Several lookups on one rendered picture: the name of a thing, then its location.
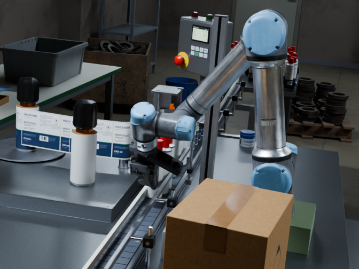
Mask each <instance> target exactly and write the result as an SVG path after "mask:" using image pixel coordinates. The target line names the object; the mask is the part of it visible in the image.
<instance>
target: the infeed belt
mask: <svg viewBox="0 0 359 269"><path fill-rule="evenodd" d="M202 140H203V137H201V141H199V142H198V145H197V146H195V150H194V151H193V159H194V157H195V156H196V154H197V152H198V151H199V149H200V148H201V146H202ZM188 167H189V158H187V159H186V165H185V166H183V167H182V170H181V173H180V174H179V175H178V176H177V177H176V178H172V186H171V189H170V190H169V193H168V194H167V195H162V199H168V197H169V196H171V190H172V189H175V188H176V186H177V185H178V183H179V182H180V180H181V179H182V177H183V175H184V174H185V172H186V170H187V168H188ZM150 200H151V199H149V198H147V193H146V194H145V196H144V197H143V198H142V200H141V201H140V203H139V204H138V206H137V207H136V208H135V210H134V211H133V212H132V214H131V215H130V216H129V218H128V219H127V221H126V222H125V223H124V225H123V226H122V227H121V229H120V230H119V231H118V233H117V234H116V236H115V237H114V239H113V240H112V241H111V243H110V244H109V245H108V247H107V248H106V249H105V251H104V252H103V254H102V255H101V256H100V258H99V259H98V260H97V262H96V263H95V265H94V266H93V267H92V269H104V267H105V266H106V264H107V263H108V261H109V260H110V259H111V257H112V256H113V254H114V253H115V251H116V250H117V248H118V247H119V245H120V244H121V242H122V241H123V239H124V238H125V237H126V235H127V234H128V232H129V231H130V229H131V228H132V227H133V225H134V223H135V222H136V220H137V219H138V218H139V216H140V215H141V213H142V212H143V210H144V209H145V208H146V206H147V205H148V203H149V202H150ZM165 204H166V203H163V202H155V204H154V205H153V207H152V209H151V210H150V212H149V213H148V214H147V216H146V217H145V219H144V220H143V222H142V223H141V225H140V227H139V228H138V230H137V231H136V233H135V234H134V236H135V237H139V238H143V237H144V235H145V234H147V228H148V227H149V226H151V227H152V225H153V224H154V222H155V220H156V219H157V217H158V215H159V214H160V212H161V211H162V209H163V208H164V206H165ZM141 243H142V242H137V241H129V243H128V244H127V246H126V248H125V249H124V251H123V252H122V254H121V255H120V257H119V258H118V260H117V261H116V263H115V264H114V266H113V267H112V269H126V268H127V266H128V264H129V263H130V261H131V259H132V258H133V256H134V254H135V253H136V251H137V250H138V248H139V246H140V245H141Z"/></svg>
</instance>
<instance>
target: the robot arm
mask: <svg viewBox="0 0 359 269"><path fill-rule="evenodd" d="M288 31H289V25H288V21H287V19H286V17H285V16H284V15H283V14H282V13H281V12H279V11H277V10H274V9H264V10H261V11H259V12H258V13H256V14H254V15H252V16H251V17H250V18H249V19H248V20H247V22H246V23H245V25H244V29H243V34H242V35H241V36H240V42H239V43H238V44H237V45H236V46H235V47H234V48H233V49H232V50H231V51H230V52H229V53H228V55H227V56H226V57H225V58H224V59H223V60H222V61H221V62H220V63H219V64H218V65H217V66H216V67H215V68H214V69H213V70H212V72H211V73H210V74H209V75H208V76H207V77H206V78H205V79H204V80H203V81H202V82H201V83H200V84H199V85H198V86H197V87H196V89H195V90H194V91H193V92H192V93H191V94H190V95H189V96H188V97H187V98H186V99H185V100H184V101H183V102H182V103H181V104H180V105H179V106H178V107H177V108H176V110H175V111H174V112H173V113H172V114H168V113H161V112H156V111H155V108H154V106H153V105H151V104H150V103H149V102H139V103H137V104H135V105H134V106H133V107H132V109H131V119H130V121H131V126H132V134H133V139H132V140H131V144H130V146H129V150H131V154H132V155H131V156H130V158H131V159H130V158H129V162H130V163H129V166H130V174H131V175H137V176H143V177H144V179H140V180H138V182H139V183H140V184H142V185H145V186H148V187H150V188H151V189H153V190H155V189H156V188H157V186H158V180H159V167H161V168H163V169H165V170H167V171H169V172H171V173H172V174H174V175H176V176H178V175H179V174H180V173H181V170H182V167H183V162H182V161H180V160H178V159H176V158H174V157H172V156H171V155H169V154H167V153H165V152H163V151H162V150H160V149H158V146H157V144H158V137H162V138H169V139H175V140H179V141H191V140H192V139H193V136H194V134H195V130H196V122H197V121H198V120H199V119H200V118H201V117H202V116H203V115H204V113H205V112H207V111H208V110H209V109H210V107H211V106H212V105H213V104H214V103H215V102H216V101H217V100H218V99H219V98H220V97H221V96H222V95H223V94H224V93H225V92H226V91H227V90H228V88H229V87H230V86H232V85H233V84H234V82H235V81H236V80H237V79H239V78H240V77H241V76H242V74H243V73H244V72H245V71H246V70H247V69H248V68H249V67H250V66H251V65H252V71H253V90H254V110H255V129H256V148H255V149H254V150H253V151H252V166H253V172H252V174H251V184H252V186H254V187H258V188H262V189H267V190H271V191H276V192H282V193H287V194H292V185H293V178H294V171H295V164H296V157H297V155H298V154H297V151H298V148H297V147H296V145H294V144H291V143H287V142H286V134H285V110H284V86H283V63H284V62H285V61H286V59H287V36H288Z"/></svg>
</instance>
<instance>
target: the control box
mask: <svg viewBox="0 0 359 269"><path fill-rule="evenodd" d="M205 20H206V18H205V17H199V18H198V19H194V18H191V17H181V20H180V28H179V41H178V55H181V56H182V57H183V58H184V59H185V62H184V63H183V64H182V65H181V66H177V69H178V70H182V71H185V72H189V73H193V74H197V75H200V76H204V77H207V76H208V74H209V62H210V51H211V44H212V32H213V21H205ZM193 24H194V25H200V26H205V27H210V33H209V44H206V43H202V42H197V41H192V40H191V38H192V25H193ZM232 30H233V22H228V31H227V42H226V48H225V57H226V56H227V55H228V53H229V52H230V51H231V41H232ZM191 44H192V45H197V46H202V47H205V48H209V53H208V59H203V58H198V57H194V56H190V46H191Z"/></svg>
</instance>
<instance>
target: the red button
mask: <svg viewBox="0 0 359 269"><path fill-rule="evenodd" d="M174 62H175V65H177V66H181V65H182V64H183V63H184V62H185V59H184V58H183V57H182V56H181V55H178V56H176V57H175V59H174Z"/></svg>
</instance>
